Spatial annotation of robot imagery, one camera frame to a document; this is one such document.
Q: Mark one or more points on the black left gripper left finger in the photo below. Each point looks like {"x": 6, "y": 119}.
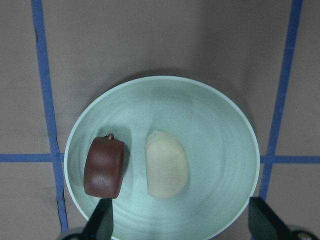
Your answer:
{"x": 100, "y": 225}

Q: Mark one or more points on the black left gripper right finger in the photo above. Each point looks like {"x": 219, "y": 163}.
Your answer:
{"x": 264, "y": 224}

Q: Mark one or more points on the white bun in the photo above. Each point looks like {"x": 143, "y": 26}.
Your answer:
{"x": 167, "y": 167}

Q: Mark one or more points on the brown bun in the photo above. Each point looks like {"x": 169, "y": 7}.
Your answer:
{"x": 104, "y": 167}

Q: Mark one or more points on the light green plate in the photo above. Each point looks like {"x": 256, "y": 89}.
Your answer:
{"x": 220, "y": 144}

